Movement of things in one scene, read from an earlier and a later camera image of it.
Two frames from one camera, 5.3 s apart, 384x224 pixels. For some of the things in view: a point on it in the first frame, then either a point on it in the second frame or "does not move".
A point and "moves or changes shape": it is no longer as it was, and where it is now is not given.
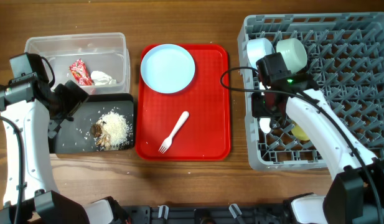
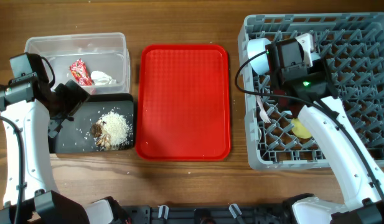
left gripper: [74, 95] does not move
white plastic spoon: [265, 124] → [260, 134]
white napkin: [99, 78] does not move
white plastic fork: [167, 142] moves or changes shape
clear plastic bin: [99, 63] does not move
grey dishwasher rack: [348, 61] does not move
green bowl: [293, 53] → [315, 56]
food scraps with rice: [112, 130] does not move
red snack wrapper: [80, 73] does not move
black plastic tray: [103, 123] does not move
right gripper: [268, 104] → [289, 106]
